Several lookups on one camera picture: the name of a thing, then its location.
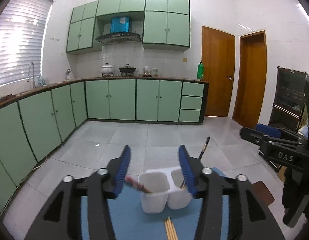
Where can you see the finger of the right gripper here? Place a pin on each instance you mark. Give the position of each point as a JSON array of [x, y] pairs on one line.
[[257, 138], [268, 130]]

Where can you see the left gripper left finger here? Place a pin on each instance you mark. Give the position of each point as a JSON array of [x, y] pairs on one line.
[[122, 169]]

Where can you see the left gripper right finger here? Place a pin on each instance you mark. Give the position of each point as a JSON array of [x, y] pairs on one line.
[[189, 167]]

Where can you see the plain wooden chopstick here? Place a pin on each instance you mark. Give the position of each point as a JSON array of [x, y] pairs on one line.
[[167, 230], [175, 237]]

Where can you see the green lower kitchen cabinets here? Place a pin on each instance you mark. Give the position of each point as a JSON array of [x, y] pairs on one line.
[[34, 124]]

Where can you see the green kitchen cabinets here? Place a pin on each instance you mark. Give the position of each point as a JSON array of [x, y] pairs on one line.
[[34, 124], [156, 24]]

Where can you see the green upper kitchen cabinets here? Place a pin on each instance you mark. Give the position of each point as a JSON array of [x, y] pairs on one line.
[[156, 24]]

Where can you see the dark brown chopstick in holder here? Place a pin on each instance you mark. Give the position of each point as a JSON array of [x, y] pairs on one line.
[[133, 183]]

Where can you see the black chopstick in holder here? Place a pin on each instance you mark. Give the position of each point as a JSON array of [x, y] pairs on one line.
[[204, 148]]

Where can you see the wooden door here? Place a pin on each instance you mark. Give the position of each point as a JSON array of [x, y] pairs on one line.
[[251, 79], [218, 58]]

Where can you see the white double utensil holder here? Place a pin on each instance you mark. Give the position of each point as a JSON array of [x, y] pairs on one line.
[[165, 191]]

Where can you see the black oven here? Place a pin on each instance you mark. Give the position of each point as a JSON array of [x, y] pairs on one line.
[[289, 101]]

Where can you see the blue table cloth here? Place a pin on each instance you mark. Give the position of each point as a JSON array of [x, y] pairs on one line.
[[131, 222]]

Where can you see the brown wooden chair seat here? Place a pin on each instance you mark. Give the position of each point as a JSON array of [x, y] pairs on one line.
[[263, 192]]

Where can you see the green bottle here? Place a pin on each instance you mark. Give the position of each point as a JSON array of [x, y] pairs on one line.
[[200, 71]]

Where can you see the black wok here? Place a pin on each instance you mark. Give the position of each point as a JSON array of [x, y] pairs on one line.
[[127, 70]]

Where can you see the white pot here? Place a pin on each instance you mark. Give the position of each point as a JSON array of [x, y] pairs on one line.
[[107, 70]]

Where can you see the chrome sink faucet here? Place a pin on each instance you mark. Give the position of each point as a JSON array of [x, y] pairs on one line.
[[31, 74]]

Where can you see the black range hood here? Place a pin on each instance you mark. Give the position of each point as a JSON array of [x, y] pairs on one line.
[[120, 32]]

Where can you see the window blinds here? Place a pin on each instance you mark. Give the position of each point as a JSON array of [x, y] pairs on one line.
[[22, 33]]

